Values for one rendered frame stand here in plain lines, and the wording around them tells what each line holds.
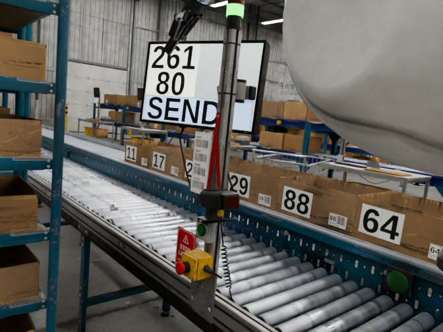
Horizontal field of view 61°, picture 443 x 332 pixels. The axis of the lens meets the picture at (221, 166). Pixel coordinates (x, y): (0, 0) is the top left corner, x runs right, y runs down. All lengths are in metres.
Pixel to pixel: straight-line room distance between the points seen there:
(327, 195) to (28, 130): 1.11
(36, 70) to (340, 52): 0.99
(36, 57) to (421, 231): 1.29
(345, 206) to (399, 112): 1.38
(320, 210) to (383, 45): 1.48
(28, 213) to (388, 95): 1.05
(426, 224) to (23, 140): 1.26
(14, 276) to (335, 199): 1.14
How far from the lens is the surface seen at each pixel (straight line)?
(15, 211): 1.14
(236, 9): 1.17
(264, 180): 1.82
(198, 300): 1.29
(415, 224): 1.45
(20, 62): 1.11
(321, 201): 1.62
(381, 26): 0.18
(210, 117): 1.29
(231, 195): 1.05
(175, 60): 1.42
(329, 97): 0.20
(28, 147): 1.13
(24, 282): 1.23
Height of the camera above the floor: 1.30
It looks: 7 degrees down
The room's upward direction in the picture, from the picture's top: 6 degrees clockwise
